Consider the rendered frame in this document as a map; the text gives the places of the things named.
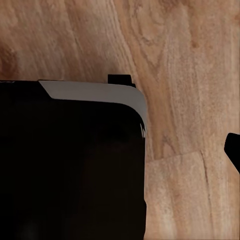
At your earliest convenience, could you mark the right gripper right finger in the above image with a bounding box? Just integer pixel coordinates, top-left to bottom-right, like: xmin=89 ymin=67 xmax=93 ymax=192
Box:
xmin=224 ymin=133 xmax=240 ymax=173

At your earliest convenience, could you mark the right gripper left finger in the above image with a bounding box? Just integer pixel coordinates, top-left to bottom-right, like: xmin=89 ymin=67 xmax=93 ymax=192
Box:
xmin=0 ymin=133 xmax=26 ymax=193

